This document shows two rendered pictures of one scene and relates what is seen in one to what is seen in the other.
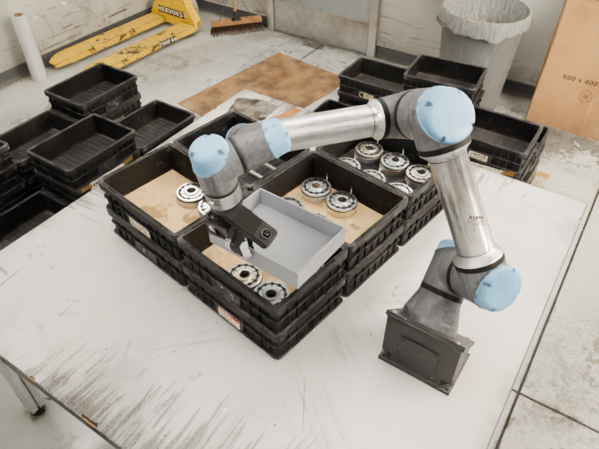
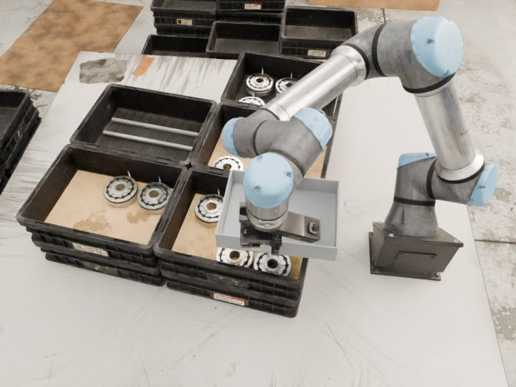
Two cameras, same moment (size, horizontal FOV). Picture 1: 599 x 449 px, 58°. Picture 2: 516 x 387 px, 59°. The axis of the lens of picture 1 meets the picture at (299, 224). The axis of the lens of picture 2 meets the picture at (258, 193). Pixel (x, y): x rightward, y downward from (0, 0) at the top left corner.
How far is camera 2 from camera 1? 0.60 m
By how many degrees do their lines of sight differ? 21
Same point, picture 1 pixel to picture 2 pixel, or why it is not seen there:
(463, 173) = (454, 97)
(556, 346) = not seen: hidden behind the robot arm
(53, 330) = not seen: outside the picture
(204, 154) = (274, 183)
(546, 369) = not seen: hidden behind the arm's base
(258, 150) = (313, 152)
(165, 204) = (97, 212)
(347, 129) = (337, 87)
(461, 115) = (454, 43)
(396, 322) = (394, 243)
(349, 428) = (388, 348)
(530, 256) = (424, 133)
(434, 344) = (432, 249)
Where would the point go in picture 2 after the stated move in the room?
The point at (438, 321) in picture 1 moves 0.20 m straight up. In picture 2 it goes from (428, 228) to (453, 182)
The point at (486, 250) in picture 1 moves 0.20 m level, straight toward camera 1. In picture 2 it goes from (473, 157) to (503, 226)
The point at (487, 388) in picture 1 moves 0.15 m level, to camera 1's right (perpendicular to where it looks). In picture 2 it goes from (461, 260) to (497, 241)
